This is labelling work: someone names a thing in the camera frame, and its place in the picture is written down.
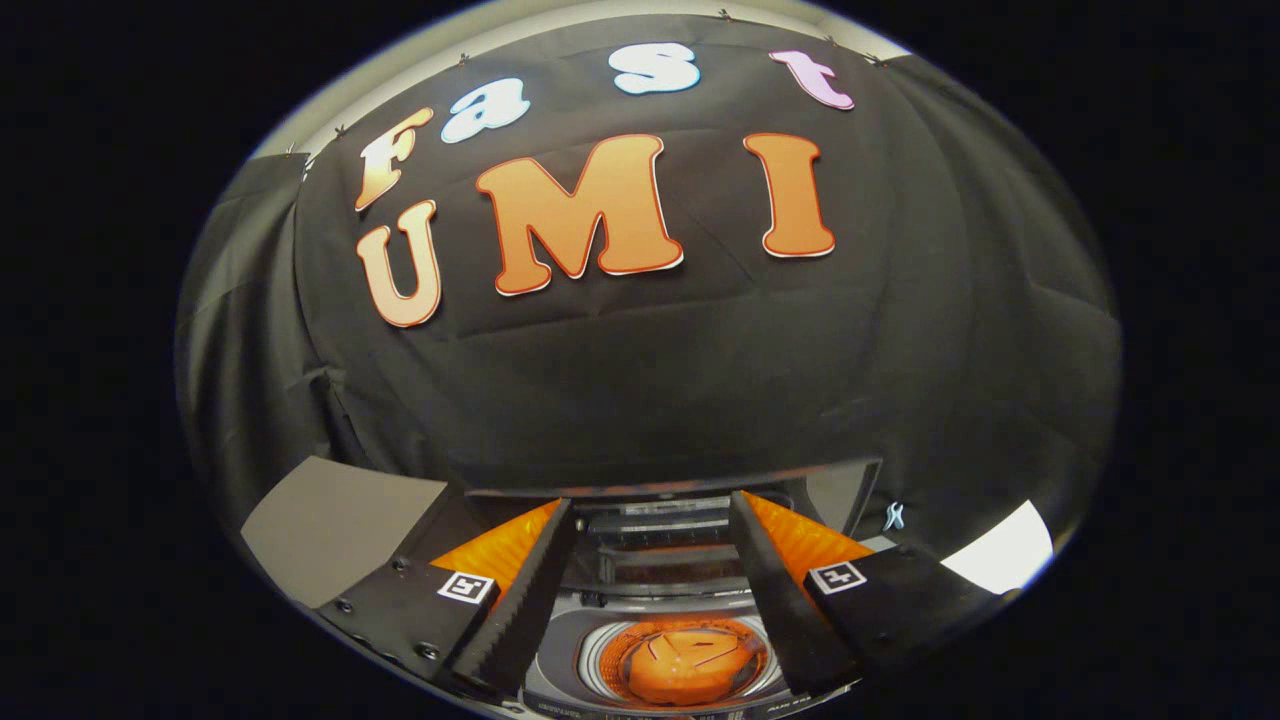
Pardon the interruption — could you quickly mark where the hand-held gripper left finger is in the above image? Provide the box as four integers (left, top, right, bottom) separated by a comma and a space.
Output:
315, 497, 577, 702

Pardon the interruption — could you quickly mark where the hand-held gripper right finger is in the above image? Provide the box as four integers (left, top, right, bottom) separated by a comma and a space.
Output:
727, 489, 1002, 697

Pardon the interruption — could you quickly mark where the yellow polo shirt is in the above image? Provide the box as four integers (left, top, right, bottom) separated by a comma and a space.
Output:
624, 624, 768, 707

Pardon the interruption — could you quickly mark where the white flat panel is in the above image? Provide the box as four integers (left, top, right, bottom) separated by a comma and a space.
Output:
939, 499, 1055, 597

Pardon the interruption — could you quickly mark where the row of black cloth clips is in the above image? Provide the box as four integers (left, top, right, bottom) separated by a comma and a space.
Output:
284, 8, 885, 161

